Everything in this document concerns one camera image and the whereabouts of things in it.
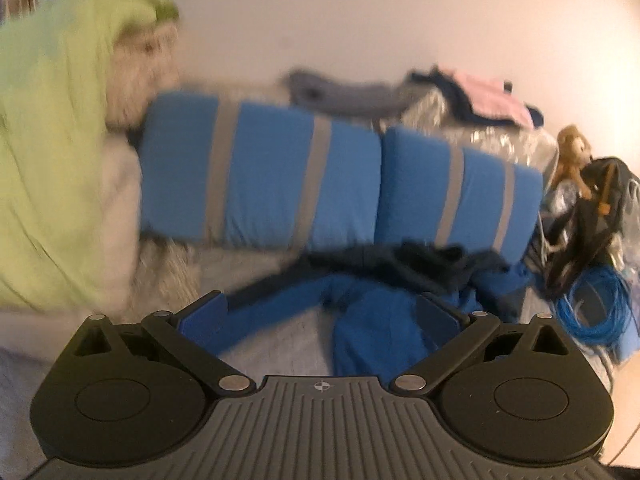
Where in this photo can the beige folded comforter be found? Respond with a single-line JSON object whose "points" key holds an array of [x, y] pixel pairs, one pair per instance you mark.
{"points": [[144, 64]]}

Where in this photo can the left blue striped pillow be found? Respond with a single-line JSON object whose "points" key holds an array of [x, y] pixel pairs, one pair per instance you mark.
{"points": [[249, 174]]}

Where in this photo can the green folded blanket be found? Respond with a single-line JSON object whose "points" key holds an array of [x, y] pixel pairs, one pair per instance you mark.
{"points": [[54, 69]]}

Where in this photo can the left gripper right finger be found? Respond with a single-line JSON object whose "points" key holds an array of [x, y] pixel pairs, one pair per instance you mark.
{"points": [[461, 339]]}

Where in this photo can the black bag red trim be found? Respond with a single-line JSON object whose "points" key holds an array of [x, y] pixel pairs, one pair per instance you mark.
{"points": [[590, 226]]}

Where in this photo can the folded navy white clothes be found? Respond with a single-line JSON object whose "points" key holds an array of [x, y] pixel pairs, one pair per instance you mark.
{"points": [[479, 101]]}

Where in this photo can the brown teddy bear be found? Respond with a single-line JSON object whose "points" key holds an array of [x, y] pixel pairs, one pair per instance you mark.
{"points": [[574, 154]]}

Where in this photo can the grey folded garment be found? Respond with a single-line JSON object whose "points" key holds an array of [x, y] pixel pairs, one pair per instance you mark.
{"points": [[327, 96]]}

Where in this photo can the blue striped pillow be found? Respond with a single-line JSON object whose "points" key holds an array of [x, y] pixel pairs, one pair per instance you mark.
{"points": [[435, 192], [249, 174]]}

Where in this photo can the blue fleece jacket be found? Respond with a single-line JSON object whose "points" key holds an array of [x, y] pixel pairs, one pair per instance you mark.
{"points": [[371, 291]]}

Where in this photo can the right blue striped pillow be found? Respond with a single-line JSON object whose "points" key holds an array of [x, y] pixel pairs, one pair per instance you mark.
{"points": [[435, 192]]}

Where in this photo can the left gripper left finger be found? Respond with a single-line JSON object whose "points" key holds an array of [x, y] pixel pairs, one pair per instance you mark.
{"points": [[185, 336]]}

